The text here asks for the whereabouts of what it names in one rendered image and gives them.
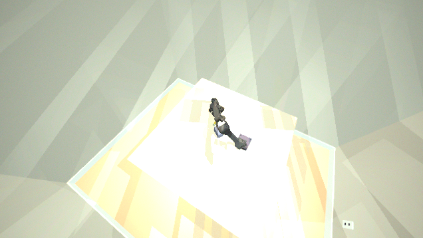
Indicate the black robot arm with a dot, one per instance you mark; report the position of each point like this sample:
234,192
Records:
224,129

